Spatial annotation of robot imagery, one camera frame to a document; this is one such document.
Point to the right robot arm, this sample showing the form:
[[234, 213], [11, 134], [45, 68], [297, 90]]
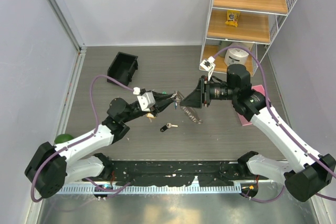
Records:
[[306, 171]]

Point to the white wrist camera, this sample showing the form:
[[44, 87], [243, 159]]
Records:
[[208, 65], [145, 98]]

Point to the white paper roll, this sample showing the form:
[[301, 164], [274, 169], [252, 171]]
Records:
[[237, 55]]

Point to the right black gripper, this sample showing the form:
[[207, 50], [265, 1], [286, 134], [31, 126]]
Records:
[[200, 95]]

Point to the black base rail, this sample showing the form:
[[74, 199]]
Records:
[[174, 173]]

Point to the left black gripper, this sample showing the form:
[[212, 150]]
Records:
[[160, 105]]

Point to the yellow snack bag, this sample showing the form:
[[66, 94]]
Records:
[[232, 17]]

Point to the black plastic bin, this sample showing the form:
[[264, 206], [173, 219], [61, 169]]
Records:
[[123, 68]]

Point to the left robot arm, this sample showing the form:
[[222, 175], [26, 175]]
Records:
[[53, 166]]

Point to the grey can on shelf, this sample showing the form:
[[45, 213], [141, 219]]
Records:
[[223, 44]]

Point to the green ball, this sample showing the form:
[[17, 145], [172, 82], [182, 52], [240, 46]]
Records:
[[63, 138]]

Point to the yellow tagged key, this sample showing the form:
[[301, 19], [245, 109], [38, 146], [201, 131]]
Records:
[[150, 116]]

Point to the white slotted cable duct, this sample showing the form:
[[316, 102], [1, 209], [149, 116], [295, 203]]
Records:
[[141, 190]]

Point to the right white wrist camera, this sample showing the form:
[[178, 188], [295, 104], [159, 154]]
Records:
[[208, 65]]

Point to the white wire wooden shelf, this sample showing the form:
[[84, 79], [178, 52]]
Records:
[[259, 23]]

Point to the black tagged key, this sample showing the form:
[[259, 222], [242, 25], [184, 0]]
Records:
[[167, 126]]

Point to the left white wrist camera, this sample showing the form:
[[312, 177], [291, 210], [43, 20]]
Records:
[[145, 98]]

